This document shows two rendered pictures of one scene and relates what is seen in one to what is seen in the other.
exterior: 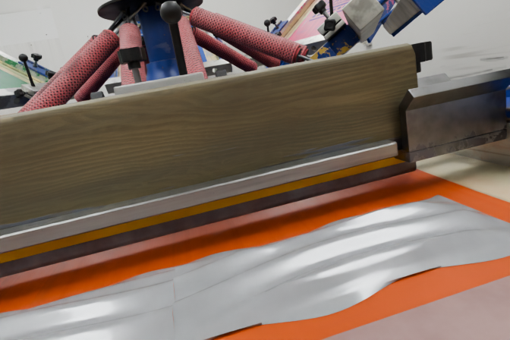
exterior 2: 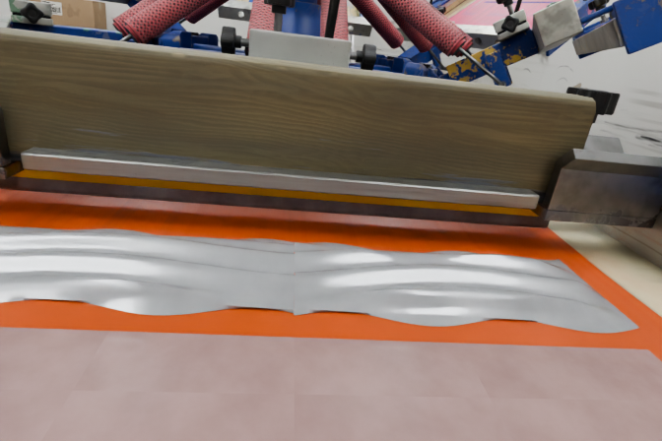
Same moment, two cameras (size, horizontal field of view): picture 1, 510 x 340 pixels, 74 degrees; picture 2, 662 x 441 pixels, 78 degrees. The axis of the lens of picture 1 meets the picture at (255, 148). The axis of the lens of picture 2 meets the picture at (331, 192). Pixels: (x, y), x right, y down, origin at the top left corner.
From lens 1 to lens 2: 5 cm
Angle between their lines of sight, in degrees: 9
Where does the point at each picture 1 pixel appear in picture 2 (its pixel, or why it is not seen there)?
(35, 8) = not seen: outside the picture
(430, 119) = (582, 184)
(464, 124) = (615, 200)
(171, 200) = (305, 181)
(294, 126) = (443, 147)
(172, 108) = (334, 93)
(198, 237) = (314, 222)
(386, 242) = (495, 285)
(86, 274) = (206, 220)
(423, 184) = (548, 244)
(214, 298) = (331, 281)
